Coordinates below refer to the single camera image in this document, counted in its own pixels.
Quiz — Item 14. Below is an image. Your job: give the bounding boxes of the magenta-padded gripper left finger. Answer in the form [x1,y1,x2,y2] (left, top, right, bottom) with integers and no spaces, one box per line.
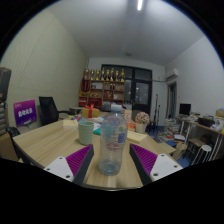
[43,143,95,187]

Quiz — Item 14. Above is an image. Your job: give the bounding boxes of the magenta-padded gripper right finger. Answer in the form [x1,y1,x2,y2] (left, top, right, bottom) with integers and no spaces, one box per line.
[128,143,184,187]

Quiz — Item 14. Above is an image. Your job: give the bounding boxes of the clear plastic water bottle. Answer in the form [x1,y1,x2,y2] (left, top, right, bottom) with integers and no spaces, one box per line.
[98,104,129,177]

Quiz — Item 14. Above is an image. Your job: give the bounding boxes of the yellow notepad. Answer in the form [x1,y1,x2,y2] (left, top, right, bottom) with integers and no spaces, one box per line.
[125,129,148,144]

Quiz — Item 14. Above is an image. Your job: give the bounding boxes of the pale green cup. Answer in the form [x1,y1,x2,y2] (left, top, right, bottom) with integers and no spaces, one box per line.
[77,120,95,146]

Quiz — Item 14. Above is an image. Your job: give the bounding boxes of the white round stool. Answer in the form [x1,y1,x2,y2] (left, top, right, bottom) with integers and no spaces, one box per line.
[193,144,213,166]

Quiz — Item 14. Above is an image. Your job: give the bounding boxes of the cream book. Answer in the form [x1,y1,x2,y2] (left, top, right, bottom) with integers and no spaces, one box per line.
[62,118,79,129]

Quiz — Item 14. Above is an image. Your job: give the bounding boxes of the pink flowers in white pot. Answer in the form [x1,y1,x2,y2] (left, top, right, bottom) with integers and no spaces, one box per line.
[134,111,151,135]

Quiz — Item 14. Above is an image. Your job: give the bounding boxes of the long wooden side desk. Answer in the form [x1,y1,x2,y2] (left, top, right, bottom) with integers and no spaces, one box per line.
[176,114,224,148]

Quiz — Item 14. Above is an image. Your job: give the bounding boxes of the black microphone stand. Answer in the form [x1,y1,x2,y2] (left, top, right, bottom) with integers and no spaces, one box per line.
[153,93,161,131]

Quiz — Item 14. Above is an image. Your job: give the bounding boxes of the black office chair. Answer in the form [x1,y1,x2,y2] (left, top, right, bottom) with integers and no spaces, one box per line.
[38,96,73,127]

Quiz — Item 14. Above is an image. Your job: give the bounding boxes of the yellow gift box red ribbon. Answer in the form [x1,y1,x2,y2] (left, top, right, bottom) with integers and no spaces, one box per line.
[81,104,101,120]

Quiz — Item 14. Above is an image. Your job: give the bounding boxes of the black computer monitor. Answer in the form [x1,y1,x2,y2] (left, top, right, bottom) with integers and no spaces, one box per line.
[179,103,192,117]

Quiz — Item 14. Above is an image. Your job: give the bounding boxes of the orange standing box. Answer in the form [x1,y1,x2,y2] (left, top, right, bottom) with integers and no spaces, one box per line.
[123,109,133,123]

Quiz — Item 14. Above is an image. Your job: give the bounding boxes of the purple sign board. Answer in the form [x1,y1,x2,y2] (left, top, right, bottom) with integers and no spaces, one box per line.
[13,99,38,128]

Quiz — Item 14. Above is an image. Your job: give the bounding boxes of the dark framed glass door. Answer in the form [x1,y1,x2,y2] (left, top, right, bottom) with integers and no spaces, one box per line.
[100,64,153,116]

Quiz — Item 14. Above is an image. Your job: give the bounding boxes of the wooden shelf unit with trophies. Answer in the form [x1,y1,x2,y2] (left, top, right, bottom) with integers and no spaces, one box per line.
[78,67,126,109]

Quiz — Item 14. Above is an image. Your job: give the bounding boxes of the dark box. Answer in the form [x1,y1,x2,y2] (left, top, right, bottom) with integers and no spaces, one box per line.
[0,67,13,104]

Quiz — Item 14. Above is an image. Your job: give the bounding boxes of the white wall air conditioner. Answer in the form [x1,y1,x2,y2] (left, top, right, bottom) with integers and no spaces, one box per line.
[165,68,180,82]

